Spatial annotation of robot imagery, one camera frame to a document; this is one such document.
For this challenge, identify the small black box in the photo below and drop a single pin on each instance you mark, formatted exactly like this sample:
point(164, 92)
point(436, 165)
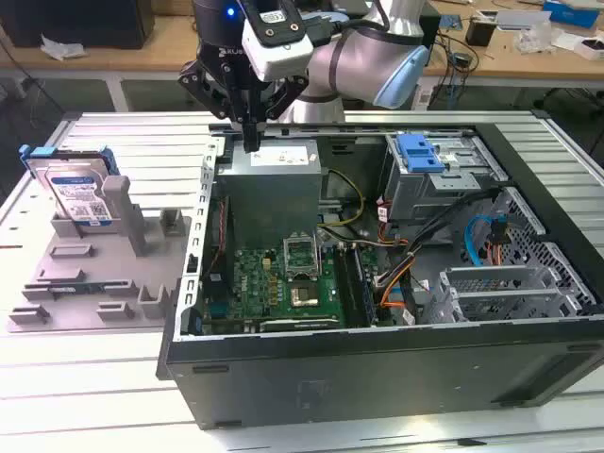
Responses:
point(480, 33)

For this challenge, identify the crumpled white plastic bag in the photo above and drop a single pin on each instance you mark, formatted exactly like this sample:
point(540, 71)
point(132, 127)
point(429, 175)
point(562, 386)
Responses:
point(61, 47)

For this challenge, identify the black RAM slot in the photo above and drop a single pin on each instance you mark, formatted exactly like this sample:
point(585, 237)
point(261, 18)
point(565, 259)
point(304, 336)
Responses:
point(344, 285)
point(355, 285)

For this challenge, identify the green motherboard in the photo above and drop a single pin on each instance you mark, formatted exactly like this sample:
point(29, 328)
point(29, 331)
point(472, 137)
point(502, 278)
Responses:
point(255, 278)

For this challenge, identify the metal locking lever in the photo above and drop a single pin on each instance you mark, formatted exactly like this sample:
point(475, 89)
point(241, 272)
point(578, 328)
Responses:
point(321, 255)

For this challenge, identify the blue plastic drive latch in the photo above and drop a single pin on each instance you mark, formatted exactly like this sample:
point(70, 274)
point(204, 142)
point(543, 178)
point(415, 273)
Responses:
point(420, 160)

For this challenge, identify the clear plastic bags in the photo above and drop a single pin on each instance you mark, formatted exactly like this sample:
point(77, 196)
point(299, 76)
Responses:
point(533, 38)

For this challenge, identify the grey parts rack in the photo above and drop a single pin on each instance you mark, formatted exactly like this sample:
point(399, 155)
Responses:
point(94, 264)

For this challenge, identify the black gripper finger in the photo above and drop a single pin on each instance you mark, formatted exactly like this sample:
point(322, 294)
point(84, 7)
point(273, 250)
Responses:
point(285, 94)
point(205, 89)

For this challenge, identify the grey metal disk bay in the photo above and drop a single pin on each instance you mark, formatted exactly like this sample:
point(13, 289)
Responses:
point(505, 295)

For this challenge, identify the hard disk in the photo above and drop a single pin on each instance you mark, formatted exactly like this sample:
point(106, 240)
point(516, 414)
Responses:
point(75, 189)

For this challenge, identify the grey metal drive cage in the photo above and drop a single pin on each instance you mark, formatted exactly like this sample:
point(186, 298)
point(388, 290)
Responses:
point(424, 193)

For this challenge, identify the white QR label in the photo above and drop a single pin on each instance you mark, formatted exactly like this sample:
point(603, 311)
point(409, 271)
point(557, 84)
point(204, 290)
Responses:
point(424, 96)

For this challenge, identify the grey power supply unit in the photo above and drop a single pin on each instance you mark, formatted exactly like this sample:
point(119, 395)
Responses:
point(269, 198)

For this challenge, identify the black expansion card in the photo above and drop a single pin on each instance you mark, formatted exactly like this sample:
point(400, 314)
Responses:
point(302, 325)

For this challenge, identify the RAM stick in slot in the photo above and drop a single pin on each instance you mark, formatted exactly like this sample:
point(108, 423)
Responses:
point(365, 288)

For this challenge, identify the RAM stick on rack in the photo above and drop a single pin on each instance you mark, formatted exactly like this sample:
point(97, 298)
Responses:
point(75, 289)

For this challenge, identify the blue cardboard box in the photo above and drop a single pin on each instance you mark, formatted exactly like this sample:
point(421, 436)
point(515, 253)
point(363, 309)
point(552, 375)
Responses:
point(571, 11)

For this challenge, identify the black desktop device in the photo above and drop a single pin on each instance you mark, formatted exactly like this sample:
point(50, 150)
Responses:
point(433, 30)

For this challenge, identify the white box dark content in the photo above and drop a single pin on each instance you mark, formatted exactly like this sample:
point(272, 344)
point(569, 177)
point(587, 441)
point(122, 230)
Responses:
point(590, 52)

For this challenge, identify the black PC case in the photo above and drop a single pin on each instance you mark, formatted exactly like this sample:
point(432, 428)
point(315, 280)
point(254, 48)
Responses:
point(377, 377)

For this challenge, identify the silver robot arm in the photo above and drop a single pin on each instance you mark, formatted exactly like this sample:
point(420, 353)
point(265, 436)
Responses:
point(354, 61)

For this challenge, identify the wooden desk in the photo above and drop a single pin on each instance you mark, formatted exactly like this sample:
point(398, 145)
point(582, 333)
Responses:
point(165, 47)

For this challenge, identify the white sheet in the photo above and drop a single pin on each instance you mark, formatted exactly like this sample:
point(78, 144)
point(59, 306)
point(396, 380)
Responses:
point(524, 20)

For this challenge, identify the CPU socket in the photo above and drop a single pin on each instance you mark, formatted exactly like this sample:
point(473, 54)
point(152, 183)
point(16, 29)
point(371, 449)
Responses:
point(304, 295)

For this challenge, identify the large black box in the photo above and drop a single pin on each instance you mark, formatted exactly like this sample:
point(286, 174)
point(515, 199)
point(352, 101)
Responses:
point(71, 23)

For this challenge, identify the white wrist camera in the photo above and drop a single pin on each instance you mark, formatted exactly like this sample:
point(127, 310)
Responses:
point(283, 56)

